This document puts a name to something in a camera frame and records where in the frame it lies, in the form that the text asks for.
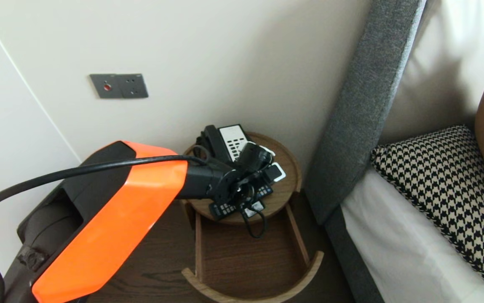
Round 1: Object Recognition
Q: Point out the grey wall power socket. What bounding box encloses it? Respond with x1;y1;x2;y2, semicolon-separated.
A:
117;74;149;98

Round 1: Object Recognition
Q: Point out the curved-front wooden table drawer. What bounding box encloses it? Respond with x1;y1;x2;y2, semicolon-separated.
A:
182;202;325;303

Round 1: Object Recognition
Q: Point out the black and white telephone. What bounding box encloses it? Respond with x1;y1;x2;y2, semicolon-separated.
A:
202;124;254;165

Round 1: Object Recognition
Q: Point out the grey fabric headboard frame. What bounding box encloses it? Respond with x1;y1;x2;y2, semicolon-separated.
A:
305;0;428;226

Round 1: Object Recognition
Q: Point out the grey fabric bed base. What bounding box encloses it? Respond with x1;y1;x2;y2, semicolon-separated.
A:
324;206;383;303

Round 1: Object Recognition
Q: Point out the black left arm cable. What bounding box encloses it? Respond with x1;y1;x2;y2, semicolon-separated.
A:
0;145;267;303

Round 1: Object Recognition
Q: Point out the grey wall switch red button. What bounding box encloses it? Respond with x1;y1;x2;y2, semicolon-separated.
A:
90;74;119;99

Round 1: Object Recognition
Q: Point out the black coiled handset cord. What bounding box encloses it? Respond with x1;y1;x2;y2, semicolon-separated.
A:
195;134;209;158

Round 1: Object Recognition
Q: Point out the black telephone handset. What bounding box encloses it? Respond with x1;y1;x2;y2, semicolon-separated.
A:
202;125;235;164

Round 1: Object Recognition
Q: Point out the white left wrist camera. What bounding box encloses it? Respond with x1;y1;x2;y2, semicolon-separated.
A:
238;142;287;184

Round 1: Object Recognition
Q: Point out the black TV remote control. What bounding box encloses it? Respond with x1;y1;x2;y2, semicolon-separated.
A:
209;183;274;221

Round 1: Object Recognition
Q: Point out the round wooden side table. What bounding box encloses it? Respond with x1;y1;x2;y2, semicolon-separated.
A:
176;132;302;224

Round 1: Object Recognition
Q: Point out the beige padded headboard panel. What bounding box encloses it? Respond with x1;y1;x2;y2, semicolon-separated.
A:
379;0;484;146

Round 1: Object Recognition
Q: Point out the black white houndstooth pillow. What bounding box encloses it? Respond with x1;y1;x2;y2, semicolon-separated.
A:
370;125;484;294

